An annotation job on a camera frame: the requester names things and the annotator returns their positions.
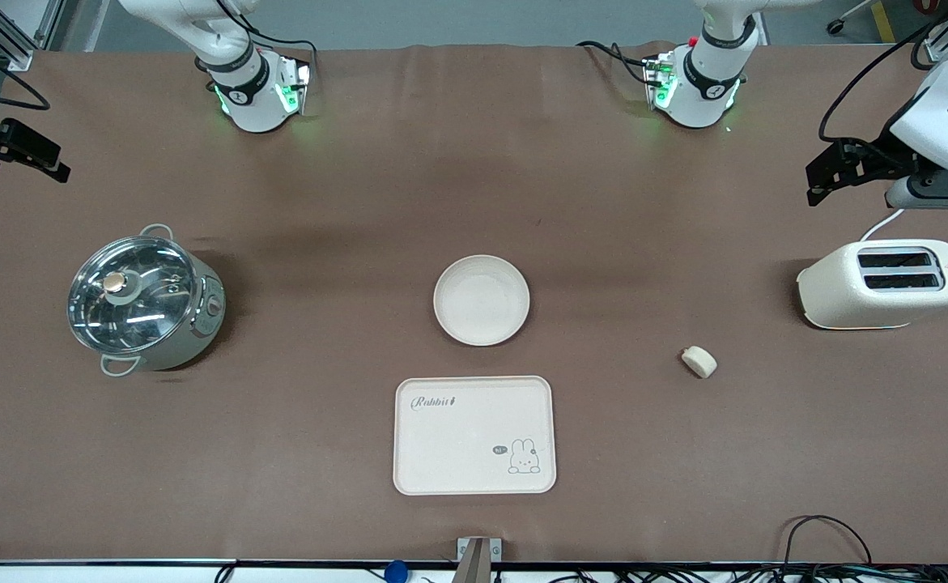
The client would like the small white steamed bun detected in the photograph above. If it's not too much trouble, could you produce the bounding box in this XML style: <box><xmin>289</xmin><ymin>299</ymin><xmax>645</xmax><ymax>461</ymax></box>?
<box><xmin>681</xmin><ymin>345</ymin><xmax>718</xmax><ymax>379</ymax></box>

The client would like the round cream plate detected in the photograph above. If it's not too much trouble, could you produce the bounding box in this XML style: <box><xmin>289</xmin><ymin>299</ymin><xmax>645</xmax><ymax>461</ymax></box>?
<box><xmin>432</xmin><ymin>254</ymin><xmax>532</xmax><ymax>347</ymax></box>

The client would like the cream rabbit print tray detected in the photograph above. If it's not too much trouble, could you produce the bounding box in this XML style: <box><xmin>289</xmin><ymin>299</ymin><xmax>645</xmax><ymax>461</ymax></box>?
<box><xmin>393</xmin><ymin>375</ymin><xmax>558</xmax><ymax>496</ymax></box>

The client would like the cream two-slot toaster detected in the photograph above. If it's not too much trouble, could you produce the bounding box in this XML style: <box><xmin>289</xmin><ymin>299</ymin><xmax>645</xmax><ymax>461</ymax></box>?
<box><xmin>796</xmin><ymin>239</ymin><xmax>948</xmax><ymax>331</ymax></box>

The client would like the black caster wheel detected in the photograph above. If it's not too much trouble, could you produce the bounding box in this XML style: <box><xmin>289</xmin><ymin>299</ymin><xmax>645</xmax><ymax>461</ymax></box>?
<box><xmin>827</xmin><ymin>0</ymin><xmax>881</xmax><ymax>36</ymax></box>

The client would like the glass pot lid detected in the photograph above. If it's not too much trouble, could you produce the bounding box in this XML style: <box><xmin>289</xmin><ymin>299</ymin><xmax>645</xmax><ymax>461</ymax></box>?
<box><xmin>66</xmin><ymin>235</ymin><xmax>199</xmax><ymax>354</ymax></box>

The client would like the silver electric cooking pot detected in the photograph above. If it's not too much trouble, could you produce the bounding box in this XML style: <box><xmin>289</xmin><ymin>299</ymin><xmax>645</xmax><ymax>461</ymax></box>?
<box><xmin>69</xmin><ymin>224</ymin><xmax>227</xmax><ymax>378</ymax></box>

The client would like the brown table mat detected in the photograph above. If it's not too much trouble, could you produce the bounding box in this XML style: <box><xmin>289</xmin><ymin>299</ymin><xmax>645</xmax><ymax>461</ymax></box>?
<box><xmin>0</xmin><ymin>42</ymin><xmax>948</xmax><ymax>564</ymax></box>

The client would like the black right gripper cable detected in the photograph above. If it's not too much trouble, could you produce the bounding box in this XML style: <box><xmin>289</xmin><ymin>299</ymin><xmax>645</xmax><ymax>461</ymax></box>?
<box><xmin>0</xmin><ymin>32</ymin><xmax>51</xmax><ymax>111</ymax></box>

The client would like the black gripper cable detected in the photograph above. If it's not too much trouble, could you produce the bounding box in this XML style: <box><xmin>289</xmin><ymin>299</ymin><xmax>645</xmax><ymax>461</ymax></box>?
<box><xmin>818</xmin><ymin>0</ymin><xmax>948</xmax><ymax>148</ymax></box>
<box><xmin>0</xmin><ymin>32</ymin><xmax>51</xmax><ymax>111</ymax></box>

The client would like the white toaster power cord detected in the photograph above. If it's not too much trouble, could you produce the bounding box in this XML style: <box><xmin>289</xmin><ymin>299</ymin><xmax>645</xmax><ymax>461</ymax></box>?
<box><xmin>860</xmin><ymin>208</ymin><xmax>905</xmax><ymax>243</ymax></box>

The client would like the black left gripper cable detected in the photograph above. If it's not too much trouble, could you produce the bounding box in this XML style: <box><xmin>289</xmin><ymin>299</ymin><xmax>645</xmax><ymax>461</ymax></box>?
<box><xmin>818</xmin><ymin>0</ymin><xmax>948</xmax><ymax>148</ymax></box>

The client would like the black left arm base cable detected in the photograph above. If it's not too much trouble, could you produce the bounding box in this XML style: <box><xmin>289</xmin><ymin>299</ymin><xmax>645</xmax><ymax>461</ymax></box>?
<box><xmin>576</xmin><ymin>40</ymin><xmax>662</xmax><ymax>87</ymax></box>

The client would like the black looped cable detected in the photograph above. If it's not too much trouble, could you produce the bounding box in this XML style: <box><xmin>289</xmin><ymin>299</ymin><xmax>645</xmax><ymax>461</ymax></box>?
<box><xmin>780</xmin><ymin>515</ymin><xmax>875</xmax><ymax>569</ymax></box>

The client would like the black cable bundle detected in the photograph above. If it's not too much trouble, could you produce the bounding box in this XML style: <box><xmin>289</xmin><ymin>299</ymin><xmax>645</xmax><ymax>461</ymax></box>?
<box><xmin>522</xmin><ymin>563</ymin><xmax>948</xmax><ymax>583</ymax></box>

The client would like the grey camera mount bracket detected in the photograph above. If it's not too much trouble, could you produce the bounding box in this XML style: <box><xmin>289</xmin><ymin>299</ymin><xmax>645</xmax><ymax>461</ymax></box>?
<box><xmin>453</xmin><ymin>536</ymin><xmax>504</xmax><ymax>583</ymax></box>

